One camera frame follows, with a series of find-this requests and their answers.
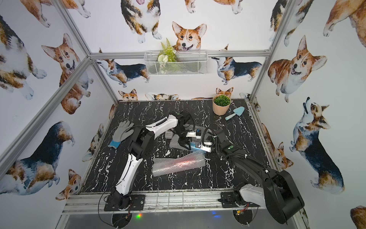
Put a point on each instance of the red wine bottle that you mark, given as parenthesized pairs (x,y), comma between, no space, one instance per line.
(182,165)

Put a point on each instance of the aluminium front rail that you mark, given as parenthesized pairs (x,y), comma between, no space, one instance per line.
(154,201)

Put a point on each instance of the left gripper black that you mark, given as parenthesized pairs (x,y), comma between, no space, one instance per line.
(185,138)

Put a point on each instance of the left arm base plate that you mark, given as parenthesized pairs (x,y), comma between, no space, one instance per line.
(125,203)

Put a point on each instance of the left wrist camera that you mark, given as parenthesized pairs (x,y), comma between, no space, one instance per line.
(194,134)

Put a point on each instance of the grey tape dispenser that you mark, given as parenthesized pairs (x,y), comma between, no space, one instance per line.
(169,134)

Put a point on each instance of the grey work glove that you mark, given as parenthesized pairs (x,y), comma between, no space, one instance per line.
(123,131)

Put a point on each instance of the teal garden trowel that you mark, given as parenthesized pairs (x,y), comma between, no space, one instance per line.
(236,112)

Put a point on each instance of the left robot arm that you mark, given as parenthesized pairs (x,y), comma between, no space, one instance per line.
(141,144)

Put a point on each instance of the white wire wall basket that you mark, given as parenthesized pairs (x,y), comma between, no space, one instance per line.
(188,63)

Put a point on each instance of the potted green plant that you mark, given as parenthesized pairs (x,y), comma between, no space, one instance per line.
(221,104)

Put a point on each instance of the bubble wrap sheet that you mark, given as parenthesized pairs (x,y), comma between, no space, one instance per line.
(165,166)
(174,141)

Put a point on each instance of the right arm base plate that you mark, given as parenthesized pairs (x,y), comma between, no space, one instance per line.
(234,200)

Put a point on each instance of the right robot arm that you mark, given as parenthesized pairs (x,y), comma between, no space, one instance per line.
(276,190)

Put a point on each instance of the artificial fern with flower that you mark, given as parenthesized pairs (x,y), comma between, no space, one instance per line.
(165,56)

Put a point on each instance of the blue wine bottle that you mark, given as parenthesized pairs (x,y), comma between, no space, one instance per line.
(195,146)

